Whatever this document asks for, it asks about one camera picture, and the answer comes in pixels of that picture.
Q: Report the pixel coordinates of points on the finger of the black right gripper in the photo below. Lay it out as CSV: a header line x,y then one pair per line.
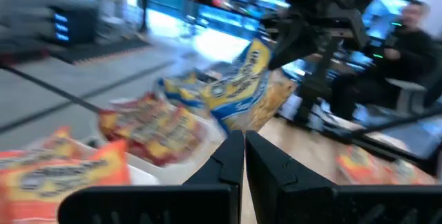
x,y
300,44

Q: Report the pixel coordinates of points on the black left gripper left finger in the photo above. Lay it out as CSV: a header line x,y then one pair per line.
x,y
155,206

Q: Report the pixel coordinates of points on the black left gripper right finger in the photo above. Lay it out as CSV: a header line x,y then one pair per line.
x,y
328,206

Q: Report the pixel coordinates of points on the dark red Maruchan ramen pack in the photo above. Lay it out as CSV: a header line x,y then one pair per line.
x,y
155,137
127,104

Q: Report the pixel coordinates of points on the blue Maruchan ramen pack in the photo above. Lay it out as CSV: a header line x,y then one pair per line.
x,y
179,92
241,85

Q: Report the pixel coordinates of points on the person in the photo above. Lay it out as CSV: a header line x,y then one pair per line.
x,y
411,54

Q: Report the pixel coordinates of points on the grey chair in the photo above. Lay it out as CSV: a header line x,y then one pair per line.
x,y
407,89

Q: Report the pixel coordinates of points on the black hazard-striped floor mat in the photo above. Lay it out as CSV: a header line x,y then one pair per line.
x,y
100,49

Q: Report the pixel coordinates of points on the black box with blue lights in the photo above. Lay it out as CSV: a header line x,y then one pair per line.
x,y
83,27

